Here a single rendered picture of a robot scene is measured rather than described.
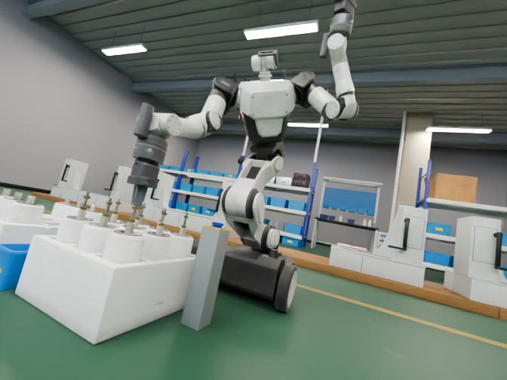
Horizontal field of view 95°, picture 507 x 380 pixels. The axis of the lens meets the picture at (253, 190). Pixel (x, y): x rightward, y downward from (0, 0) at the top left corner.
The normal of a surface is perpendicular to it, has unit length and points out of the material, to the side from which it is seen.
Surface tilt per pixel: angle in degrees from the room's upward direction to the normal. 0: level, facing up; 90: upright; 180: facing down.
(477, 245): 90
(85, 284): 90
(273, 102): 121
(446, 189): 90
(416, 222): 90
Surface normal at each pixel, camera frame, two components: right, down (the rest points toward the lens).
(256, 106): 0.18, 0.44
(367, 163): -0.34, -0.19
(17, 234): 0.88, 0.12
